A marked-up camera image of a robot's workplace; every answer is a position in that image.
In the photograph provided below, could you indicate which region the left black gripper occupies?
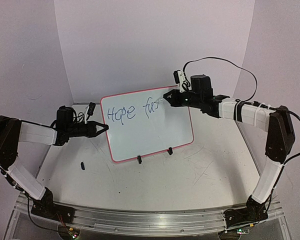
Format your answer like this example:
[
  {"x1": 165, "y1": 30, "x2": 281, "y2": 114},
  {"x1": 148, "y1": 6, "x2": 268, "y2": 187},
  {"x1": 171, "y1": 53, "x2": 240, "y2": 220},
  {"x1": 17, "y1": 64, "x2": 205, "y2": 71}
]
[{"x1": 66, "y1": 119, "x2": 110, "y2": 137}]

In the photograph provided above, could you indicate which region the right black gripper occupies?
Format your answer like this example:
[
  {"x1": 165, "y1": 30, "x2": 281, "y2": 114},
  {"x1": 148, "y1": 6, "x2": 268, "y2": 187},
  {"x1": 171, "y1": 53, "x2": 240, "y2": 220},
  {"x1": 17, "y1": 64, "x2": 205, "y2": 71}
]
[{"x1": 162, "y1": 88, "x2": 201, "y2": 108}]

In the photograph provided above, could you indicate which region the white marker pen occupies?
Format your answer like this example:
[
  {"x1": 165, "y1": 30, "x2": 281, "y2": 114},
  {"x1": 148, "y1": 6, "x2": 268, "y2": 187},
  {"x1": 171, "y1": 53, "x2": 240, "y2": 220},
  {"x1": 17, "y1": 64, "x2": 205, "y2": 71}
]
[{"x1": 155, "y1": 98, "x2": 165, "y2": 104}]

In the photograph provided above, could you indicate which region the blue marker cap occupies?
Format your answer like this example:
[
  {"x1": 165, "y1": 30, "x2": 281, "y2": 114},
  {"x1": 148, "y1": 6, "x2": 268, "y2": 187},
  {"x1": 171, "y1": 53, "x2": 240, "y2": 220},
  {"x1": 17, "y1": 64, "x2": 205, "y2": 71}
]
[{"x1": 80, "y1": 162, "x2": 86, "y2": 171}]

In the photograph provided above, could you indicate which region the pink framed whiteboard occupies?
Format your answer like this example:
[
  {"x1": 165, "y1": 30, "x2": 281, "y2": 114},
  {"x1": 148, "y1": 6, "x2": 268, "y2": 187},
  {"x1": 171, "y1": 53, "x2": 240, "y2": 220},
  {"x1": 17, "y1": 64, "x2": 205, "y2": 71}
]
[{"x1": 100, "y1": 85, "x2": 194, "y2": 163}]

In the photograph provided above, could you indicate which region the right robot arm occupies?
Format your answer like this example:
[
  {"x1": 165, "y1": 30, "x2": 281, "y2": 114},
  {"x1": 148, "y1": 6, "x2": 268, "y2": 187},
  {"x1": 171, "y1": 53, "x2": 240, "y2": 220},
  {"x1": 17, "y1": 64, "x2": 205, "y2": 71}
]
[{"x1": 163, "y1": 74, "x2": 296, "y2": 229}]

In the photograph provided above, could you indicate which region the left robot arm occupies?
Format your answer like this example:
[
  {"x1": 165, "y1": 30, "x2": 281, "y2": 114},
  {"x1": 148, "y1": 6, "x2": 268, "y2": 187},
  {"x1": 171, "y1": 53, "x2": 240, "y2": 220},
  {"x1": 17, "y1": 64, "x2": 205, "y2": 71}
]
[{"x1": 0, "y1": 103, "x2": 109, "y2": 219}]

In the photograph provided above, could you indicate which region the black whiteboard stand clip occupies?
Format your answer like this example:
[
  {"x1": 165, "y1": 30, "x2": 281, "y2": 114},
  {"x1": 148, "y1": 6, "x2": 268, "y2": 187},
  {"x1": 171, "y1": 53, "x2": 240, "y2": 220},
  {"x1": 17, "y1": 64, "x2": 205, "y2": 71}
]
[{"x1": 137, "y1": 155, "x2": 142, "y2": 164}]

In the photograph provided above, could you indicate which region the left circuit board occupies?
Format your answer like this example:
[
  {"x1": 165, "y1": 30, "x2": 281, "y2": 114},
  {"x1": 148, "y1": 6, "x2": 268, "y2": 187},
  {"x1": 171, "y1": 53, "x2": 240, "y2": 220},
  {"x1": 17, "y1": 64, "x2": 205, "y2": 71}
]
[{"x1": 57, "y1": 225, "x2": 81, "y2": 240}]

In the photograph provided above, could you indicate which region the circuit board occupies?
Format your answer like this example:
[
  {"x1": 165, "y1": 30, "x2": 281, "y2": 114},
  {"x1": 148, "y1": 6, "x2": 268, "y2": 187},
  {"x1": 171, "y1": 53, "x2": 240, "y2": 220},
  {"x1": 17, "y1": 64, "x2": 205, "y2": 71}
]
[
  {"x1": 236, "y1": 227, "x2": 250, "y2": 235},
  {"x1": 57, "y1": 225, "x2": 81, "y2": 240}
]

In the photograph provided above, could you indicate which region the right circuit board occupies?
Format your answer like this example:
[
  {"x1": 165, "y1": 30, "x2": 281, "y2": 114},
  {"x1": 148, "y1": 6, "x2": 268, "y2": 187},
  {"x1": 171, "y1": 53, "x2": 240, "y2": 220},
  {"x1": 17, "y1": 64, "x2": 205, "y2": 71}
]
[{"x1": 236, "y1": 227, "x2": 250, "y2": 235}]

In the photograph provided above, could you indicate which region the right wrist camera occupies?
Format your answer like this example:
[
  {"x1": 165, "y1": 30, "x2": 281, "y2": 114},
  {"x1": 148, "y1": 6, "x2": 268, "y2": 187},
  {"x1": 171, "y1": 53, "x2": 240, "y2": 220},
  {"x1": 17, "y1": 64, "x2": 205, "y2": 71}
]
[{"x1": 173, "y1": 70, "x2": 192, "y2": 93}]

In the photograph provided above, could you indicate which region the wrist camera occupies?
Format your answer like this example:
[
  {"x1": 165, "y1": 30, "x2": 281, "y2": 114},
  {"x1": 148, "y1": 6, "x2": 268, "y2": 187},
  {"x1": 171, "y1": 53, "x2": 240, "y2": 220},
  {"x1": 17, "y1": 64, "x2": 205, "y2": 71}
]
[
  {"x1": 173, "y1": 70, "x2": 192, "y2": 93},
  {"x1": 84, "y1": 102, "x2": 96, "y2": 124}
]

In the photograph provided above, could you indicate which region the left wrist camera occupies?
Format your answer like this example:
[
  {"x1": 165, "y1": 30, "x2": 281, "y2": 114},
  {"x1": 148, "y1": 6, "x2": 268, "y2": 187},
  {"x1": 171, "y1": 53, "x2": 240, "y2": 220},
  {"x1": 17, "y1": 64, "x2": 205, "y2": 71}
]
[{"x1": 84, "y1": 102, "x2": 96, "y2": 124}]

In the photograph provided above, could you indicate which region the black right camera cable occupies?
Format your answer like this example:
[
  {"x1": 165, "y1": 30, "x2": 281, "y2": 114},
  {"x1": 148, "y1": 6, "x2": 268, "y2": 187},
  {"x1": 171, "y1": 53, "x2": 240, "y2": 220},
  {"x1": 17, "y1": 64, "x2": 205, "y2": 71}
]
[{"x1": 182, "y1": 57, "x2": 300, "y2": 166}]

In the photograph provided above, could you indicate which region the aluminium front rail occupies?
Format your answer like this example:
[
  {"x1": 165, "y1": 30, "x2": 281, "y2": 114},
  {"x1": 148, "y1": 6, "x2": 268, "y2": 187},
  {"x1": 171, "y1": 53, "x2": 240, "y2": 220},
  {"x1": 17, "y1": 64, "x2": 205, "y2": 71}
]
[{"x1": 14, "y1": 199, "x2": 286, "y2": 232}]

